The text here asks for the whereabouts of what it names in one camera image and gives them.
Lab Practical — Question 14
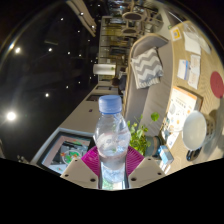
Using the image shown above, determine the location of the printed menu sheet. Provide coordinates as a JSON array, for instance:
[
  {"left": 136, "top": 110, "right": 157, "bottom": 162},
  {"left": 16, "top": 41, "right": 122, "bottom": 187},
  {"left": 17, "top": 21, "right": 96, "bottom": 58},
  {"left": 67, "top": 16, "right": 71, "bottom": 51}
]
[{"left": 161, "top": 121, "right": 182, "bottom": 150}]

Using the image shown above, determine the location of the blue white paper card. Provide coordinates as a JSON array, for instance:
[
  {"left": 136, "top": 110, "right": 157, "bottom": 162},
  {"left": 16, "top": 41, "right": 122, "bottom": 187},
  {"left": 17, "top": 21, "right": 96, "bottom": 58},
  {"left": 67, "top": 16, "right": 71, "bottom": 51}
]
[{"left": 177, "top": 59, "right": 190, "bottom": 80}]

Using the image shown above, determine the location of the grey curved sofa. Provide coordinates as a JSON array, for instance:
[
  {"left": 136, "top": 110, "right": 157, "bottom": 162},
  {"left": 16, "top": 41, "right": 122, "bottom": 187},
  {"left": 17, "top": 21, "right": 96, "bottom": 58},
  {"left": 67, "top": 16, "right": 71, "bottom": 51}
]
[{"left": 122, "top": 32, "right": 174, "bottom": 138}]

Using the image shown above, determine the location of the group of ceiling lights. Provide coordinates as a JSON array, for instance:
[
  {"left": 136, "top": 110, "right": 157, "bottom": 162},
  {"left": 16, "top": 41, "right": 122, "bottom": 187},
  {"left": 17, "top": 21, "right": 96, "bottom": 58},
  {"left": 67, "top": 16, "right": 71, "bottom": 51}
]
[{"left": 5, "top": 11, "right": 84, "bottom": 123}]

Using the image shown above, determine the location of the person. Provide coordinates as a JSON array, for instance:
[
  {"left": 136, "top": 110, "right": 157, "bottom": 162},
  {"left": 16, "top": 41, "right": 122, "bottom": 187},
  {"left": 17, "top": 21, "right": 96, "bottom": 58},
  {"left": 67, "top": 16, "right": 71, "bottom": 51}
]
[{"left": 110, "top": 73, "right": 128, "bottom": 93}]

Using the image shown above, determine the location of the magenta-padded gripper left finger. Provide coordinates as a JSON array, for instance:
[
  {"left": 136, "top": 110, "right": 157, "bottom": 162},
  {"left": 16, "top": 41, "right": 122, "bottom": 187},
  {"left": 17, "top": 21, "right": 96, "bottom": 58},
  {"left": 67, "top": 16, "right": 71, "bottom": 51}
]
[{"left": 59, "top": 145, "right": 102, "bottom": 190}]

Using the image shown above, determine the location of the grey zigzag pillow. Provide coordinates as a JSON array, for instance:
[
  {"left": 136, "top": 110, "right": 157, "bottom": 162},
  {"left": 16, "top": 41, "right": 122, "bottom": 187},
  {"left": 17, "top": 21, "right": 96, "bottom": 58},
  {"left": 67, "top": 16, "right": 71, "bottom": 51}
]
[{"left": 130, "top": 47, "right": 165, "bottom": 90}]

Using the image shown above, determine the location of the white printed mug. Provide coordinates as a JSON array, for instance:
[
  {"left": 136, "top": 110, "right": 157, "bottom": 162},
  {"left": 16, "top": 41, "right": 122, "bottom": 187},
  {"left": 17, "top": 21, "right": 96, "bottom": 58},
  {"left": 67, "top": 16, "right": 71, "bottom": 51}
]
[{"left": 182, "top": 109, "right": 219, "bottom": 163}]

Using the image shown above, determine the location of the white paper slip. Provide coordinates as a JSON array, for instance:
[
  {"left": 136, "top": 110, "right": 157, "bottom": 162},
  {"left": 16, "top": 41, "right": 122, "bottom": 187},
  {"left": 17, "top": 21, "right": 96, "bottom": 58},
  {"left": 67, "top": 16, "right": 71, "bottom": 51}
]
[{"left": 187, "top": 54, "right": 202, "bottom": 90}]

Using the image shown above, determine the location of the flat round red coaster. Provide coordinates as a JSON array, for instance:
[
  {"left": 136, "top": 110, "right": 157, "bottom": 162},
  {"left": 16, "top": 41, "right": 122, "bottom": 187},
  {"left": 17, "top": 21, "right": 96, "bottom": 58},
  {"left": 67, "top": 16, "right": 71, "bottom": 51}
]
[{"left": 209, "top": 70, "right": 224, "bottom": 99}]

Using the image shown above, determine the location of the white round column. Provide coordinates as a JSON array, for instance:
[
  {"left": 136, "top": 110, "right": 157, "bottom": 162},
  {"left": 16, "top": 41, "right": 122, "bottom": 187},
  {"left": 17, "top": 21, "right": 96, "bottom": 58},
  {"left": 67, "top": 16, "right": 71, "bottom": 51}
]
[{"left": 92, "top": 63, "right": 117, "bottom": 76}]

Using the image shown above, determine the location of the black-framed decorated window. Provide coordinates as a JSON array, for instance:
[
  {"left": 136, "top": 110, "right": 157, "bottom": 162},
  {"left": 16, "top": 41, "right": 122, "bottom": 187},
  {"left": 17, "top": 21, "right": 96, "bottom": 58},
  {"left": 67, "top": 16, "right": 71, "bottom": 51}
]
[{"left": 31, "top": 128, "right": 96, "bottom": 176}]

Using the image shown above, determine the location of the clear blue-capped water bottle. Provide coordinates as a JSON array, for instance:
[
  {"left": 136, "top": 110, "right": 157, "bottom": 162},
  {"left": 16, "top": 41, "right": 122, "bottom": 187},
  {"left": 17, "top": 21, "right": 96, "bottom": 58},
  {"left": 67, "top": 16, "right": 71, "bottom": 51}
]
[{"left": 93, "top": 94, "right": 132, "bottom": 190}]

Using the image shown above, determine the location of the yellow square table sticker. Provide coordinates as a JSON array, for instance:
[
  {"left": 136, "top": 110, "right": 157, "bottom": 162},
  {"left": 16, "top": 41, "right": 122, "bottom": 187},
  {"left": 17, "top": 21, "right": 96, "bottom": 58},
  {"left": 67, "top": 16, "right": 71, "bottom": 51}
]
[{"left": 169, "top": 27, "right": 183, "bottom": 42}]

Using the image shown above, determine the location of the small blue box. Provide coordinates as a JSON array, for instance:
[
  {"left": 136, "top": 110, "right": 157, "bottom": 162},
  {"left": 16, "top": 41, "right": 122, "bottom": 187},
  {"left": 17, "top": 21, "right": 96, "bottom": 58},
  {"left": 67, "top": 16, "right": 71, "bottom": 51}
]
[{"left": 158, "top": 145, "right": 174, "bottom": 165}]

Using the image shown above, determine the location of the green potted plant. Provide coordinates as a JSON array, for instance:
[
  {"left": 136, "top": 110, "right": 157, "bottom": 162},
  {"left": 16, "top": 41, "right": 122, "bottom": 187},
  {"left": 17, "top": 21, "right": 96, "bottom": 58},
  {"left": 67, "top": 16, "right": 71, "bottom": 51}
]
[{"left": 126, "top": 112, "right": 163, "bottom": 158}]

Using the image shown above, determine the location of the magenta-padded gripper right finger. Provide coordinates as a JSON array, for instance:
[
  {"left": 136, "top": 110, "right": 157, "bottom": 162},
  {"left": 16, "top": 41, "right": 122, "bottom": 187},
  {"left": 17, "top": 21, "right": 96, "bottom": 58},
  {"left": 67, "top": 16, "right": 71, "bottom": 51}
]
[{"left": 123, "top": 145, "right": 167, "bottom": 190}]

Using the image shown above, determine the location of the group of dining chairs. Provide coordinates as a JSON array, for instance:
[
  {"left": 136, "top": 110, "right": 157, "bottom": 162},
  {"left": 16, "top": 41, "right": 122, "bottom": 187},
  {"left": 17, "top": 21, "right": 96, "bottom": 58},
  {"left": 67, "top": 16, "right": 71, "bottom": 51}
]
[{"left": 119, "top": 0, "right": 158, "bottom": 36}]

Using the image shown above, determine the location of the white paper napkin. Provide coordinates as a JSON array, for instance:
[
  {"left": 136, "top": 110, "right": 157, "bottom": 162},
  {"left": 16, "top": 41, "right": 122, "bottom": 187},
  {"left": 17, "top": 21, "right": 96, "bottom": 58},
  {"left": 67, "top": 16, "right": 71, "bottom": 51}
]
[{"left": 182, "top": 31, "right": 203, "bottom": 56}]

